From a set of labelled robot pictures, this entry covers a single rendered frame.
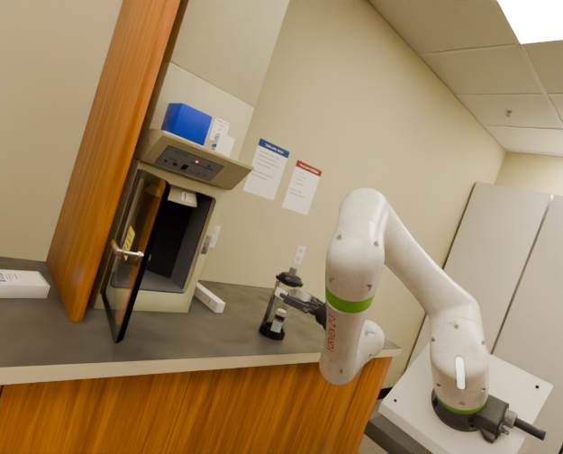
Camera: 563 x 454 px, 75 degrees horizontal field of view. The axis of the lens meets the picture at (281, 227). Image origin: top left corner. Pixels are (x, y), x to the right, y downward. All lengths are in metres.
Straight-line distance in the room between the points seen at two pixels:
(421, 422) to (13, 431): 0.99
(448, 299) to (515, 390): 0.33
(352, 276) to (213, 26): 0.87
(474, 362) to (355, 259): 0.40
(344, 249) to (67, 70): 1.18
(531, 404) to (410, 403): 0.30
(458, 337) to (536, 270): 2.60
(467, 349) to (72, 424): 0.96
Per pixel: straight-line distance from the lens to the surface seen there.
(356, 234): 0.76
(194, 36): 1.24
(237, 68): 1.31
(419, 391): 1.23
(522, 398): 1.24
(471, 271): 3.71
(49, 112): 1.55
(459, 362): 0.98
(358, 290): 0.78
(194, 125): 1.11
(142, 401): 1.15
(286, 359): 1.34
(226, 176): 1.22
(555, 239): 3.59
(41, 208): 1.59
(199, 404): 1.26
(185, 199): 1.26
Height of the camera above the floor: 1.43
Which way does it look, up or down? 4 degrees down
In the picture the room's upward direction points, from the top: 19 degrees clockwise
